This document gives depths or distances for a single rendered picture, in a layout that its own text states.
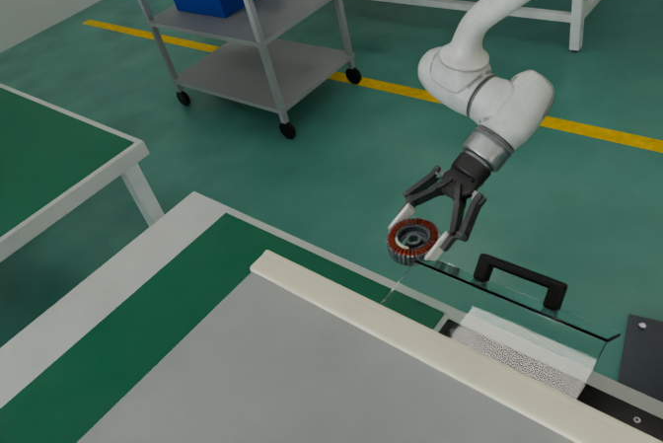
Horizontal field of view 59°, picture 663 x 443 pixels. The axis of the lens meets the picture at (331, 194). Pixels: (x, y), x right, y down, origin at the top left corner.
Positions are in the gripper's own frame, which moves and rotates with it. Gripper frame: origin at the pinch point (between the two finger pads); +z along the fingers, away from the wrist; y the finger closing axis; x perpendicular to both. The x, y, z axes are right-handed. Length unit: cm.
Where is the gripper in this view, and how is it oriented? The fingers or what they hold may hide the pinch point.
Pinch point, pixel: (414, 239)
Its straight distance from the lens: 121.2
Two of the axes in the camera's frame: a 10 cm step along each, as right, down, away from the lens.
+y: -5.4, -4.6, 7.1
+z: -6.2, 7.8, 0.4
